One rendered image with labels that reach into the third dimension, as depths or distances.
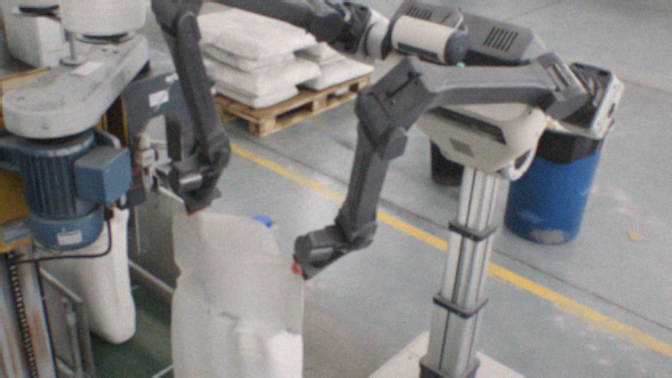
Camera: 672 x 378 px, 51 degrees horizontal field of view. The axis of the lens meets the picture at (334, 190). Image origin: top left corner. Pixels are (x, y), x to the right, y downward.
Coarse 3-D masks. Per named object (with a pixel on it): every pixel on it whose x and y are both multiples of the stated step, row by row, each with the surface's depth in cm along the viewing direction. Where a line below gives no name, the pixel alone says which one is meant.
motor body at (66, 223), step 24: (24, 144) 141; (48, 144) 141; (72, 144) 142; (24, 168) 144; (48, 168) 142; (72, 168) 144; (24, 192) 148; (48, 192) 144; (72, 192) 146; (48, 216) 148; (72, 216) 149; (96, 216) 152; (48, 240) 149; (72, 240) 150; (96, 240) 156
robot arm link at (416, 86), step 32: (416, 64) 109; (544, 64) 129; (384, 96) 110; (416, 96) 107; (448, 96) 112; (480, 96) 117; (512, 96) 123; (544, 96) 126; (576, 96) 127; (384, 128) 110
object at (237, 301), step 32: (192, 224) 184; (224, 224) 181; (256, 224) 179; (192, 256) 189; (224, 256) 168; (256, 256) 166; (192, 288) 187; (224, 288) 172; (256, 288) 170; (288, 288) 168; (192, 320) 186; (224, 320) 178; (256, 320) 175; (288, 320) 172; (192, 352) 190; (224, 352) 180; (256, 352) 174; (288, 352) 177
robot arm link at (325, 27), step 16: (160, 0) 136; (176, 0) 134; (192, 0) 134; (208, 0) 138; (224, 0) 141; (240, 0) 144; (256, 0) 147; (272, 0) 150; (288, 0) 153; (304, 0) 161; (320, 0) 166; (160, 16) 136; (176, 16) 134; (272, 16) 152; (288, 16) 155; (304, 16) 158; (320, 16) 158; (336, 16) 161; (176, 32) 136; (320, 32) 161; (336, 32) 164
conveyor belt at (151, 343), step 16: (32, 240) 280; (144, 304) 249; (160, 304) 250; (144, 320) 242; (160, 320) 242; (96, 336) 233; (144, 336) 235; (160, 336) 235; (96, 352) 227; (112, 352) 227; (128, 352) 228; (144, 352) 228; (160, 352) 228; (96, 368) 221; (112, 368) 221; (128, 368) 221; (144, 368) 222; (160, 368) 222
